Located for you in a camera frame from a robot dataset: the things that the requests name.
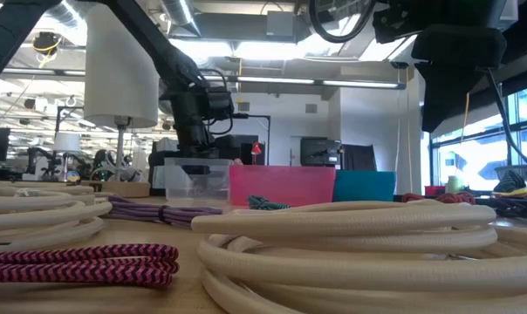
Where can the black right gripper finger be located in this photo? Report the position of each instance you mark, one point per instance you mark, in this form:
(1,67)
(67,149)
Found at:
(451,78)

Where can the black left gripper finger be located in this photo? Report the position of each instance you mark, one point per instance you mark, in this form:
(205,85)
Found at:
(197,169)

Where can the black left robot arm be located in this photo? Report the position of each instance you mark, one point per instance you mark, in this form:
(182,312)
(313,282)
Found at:
(150,39)

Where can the black background robot arm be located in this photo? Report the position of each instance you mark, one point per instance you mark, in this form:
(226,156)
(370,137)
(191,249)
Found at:
(39,154)

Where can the clear plastic bin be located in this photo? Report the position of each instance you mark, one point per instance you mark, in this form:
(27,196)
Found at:
(198,183)

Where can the translucent plastic sheet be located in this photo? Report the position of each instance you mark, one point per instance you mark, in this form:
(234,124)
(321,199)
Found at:
(165,150)

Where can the black divider panel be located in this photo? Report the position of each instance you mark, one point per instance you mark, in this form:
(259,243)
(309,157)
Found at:
(241,150)

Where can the red desk lamp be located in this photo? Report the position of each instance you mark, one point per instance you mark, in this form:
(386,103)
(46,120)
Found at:
(256,150)

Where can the pink plastic bin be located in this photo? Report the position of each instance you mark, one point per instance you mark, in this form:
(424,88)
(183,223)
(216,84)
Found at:
(285,185)

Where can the white lamp with wooden base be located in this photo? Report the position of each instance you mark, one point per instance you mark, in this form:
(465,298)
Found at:
(115,78)

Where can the long ceiling light fixture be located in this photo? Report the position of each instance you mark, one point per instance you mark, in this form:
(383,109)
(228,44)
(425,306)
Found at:
(355,83)

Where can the pale green cup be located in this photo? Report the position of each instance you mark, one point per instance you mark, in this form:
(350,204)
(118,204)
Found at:
(454,184)

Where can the red box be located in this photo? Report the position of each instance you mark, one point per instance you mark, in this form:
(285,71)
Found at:
(433,189)

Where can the black curtain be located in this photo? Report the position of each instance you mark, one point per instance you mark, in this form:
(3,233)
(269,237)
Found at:
(358,158)

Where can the black yellow fabric bundle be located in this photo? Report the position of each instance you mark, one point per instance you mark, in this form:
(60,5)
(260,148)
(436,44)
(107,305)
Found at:
(510,185)

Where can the black equipment box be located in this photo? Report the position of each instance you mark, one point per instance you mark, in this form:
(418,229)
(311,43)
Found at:
(320,152)

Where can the small white lamp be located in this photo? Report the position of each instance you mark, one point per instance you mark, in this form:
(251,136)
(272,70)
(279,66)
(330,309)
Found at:
(67,141)

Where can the grey ceiling box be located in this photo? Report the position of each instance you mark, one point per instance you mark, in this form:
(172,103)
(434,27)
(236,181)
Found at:
(281,24)

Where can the black metal stand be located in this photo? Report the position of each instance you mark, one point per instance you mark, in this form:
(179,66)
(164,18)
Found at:
(58,120)

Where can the teal plastic bin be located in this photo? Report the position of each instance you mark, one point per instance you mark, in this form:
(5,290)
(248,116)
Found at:
(364,185)

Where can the black ceiling device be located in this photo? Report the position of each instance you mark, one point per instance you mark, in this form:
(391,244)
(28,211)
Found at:
(47,43)

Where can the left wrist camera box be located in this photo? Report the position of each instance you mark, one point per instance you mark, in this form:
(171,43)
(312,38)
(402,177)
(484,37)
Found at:
(222,102)

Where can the grey wall vent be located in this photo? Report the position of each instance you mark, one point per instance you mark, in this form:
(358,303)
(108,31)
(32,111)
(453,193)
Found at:
(243,106)
(311,108)

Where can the black dome camera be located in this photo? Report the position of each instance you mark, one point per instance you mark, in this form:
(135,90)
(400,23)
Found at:
(399,65)

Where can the silver ventilation duct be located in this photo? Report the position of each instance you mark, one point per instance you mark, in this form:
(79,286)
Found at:
(385,51)

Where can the black gantry frame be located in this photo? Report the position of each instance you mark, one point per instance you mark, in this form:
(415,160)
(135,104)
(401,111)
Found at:
(268,131)

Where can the round silver duct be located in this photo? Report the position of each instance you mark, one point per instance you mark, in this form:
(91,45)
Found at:
(180,13)

